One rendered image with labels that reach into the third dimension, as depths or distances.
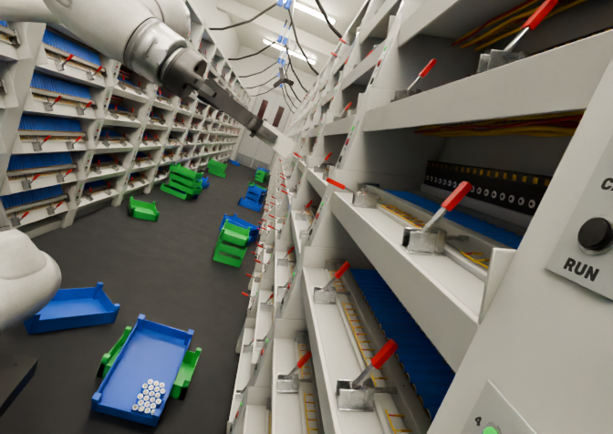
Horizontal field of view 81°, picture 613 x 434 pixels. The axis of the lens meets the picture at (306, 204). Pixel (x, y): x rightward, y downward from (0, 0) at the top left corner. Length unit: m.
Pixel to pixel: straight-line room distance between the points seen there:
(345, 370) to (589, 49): 0.42
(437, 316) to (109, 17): 0.58
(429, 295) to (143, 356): 1.25
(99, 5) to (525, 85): 0.55
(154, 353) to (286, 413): 0.83
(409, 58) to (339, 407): 0.69
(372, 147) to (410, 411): 0.56
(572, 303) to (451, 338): 0.10
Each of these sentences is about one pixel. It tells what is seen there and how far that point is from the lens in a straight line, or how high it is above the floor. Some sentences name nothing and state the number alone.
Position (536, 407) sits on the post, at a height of 0.89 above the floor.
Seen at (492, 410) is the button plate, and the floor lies 0.87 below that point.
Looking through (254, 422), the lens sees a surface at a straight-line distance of 1.00.
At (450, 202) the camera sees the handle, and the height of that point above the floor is 0.96.
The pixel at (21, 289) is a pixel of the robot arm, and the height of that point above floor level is 0.46.
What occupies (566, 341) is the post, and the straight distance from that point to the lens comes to 0.22.
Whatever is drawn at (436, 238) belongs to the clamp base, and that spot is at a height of 0.92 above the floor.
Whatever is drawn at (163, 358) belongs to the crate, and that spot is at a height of 0.10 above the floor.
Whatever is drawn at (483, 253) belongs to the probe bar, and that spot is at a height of 0.93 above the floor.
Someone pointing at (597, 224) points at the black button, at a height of 0.98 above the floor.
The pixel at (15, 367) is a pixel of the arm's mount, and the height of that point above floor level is 0.25.
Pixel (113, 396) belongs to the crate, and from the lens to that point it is 1.42.
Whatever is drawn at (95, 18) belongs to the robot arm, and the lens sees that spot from 0.65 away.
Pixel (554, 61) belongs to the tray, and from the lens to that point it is 0.32.
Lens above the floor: 0.96
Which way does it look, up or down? 8 degrees down
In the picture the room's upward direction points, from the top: 22 degrees clockwise
